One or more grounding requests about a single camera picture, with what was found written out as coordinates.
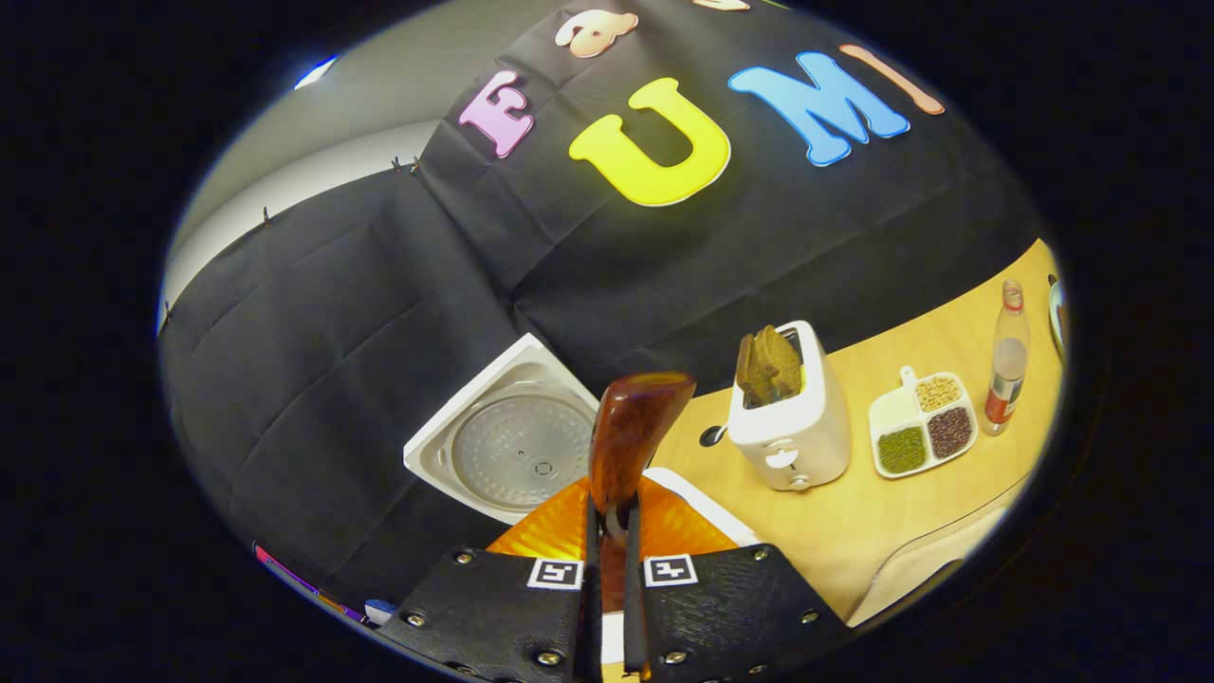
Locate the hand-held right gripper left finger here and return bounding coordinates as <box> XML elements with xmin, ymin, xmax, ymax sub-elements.
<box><xmin>379</xmin><ymin>474</ymin><xmax>600</xmax><ymax>683</ymax></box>

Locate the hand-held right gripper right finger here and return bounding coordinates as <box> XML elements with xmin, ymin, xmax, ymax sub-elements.
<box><xmin>621</xmin><ymin>474</ymin><xmax>850</xmax><ymax>683</ymax></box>

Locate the brown wooden spoon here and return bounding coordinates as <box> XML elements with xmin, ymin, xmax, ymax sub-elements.
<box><xmin>587</xmin><ymin>371</ymin><xmax>697</xmax><ymax>591</ymax></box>

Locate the white rice cooker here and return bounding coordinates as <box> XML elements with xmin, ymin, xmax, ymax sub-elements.
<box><xmin>403</xmin><ymin>332</ymin><xmax>761</xmax><ymax>665</ymax></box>

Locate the clear rice container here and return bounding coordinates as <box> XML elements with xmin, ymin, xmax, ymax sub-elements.
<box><xmin>846</xmin><ymin>472</ymin><xmax>1032</xmax><ymax>628</ymax></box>

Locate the white toaster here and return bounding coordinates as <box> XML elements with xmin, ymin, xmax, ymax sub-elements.
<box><xmin>726</xmin><ymin>320</ymin><xmax>853</xmax><ymax>492</ymax></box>

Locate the white divided bean dish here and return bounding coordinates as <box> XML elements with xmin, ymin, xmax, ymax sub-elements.
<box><xmin>868</xmin><ymin>365</ymin><xmax>980</xmax><ymax>480</ymax></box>

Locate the black backdrop cloth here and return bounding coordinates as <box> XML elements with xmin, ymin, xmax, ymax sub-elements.
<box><xmin>156</xmin><ymin>0</ymin><xmax>1044</xmax><ymax>608</ymax></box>

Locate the clear plastic water bottle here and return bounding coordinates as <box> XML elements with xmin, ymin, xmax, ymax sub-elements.
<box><xmin>982</xmin><ymin>278</ymin><xmax>1032</xmax><ymax>437</ymax></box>

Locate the pale green plate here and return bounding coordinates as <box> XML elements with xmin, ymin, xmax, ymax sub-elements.
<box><xmin>1047</xmin><ymin>274</ymin><xmax>1070</xmax><ymax>362</ymax></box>

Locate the small ceiling light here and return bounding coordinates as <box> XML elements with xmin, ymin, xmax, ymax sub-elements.
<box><xmin>293</xmin><ymin>54</ymin><xmax>339</xmax><ymax>92</ymax></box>

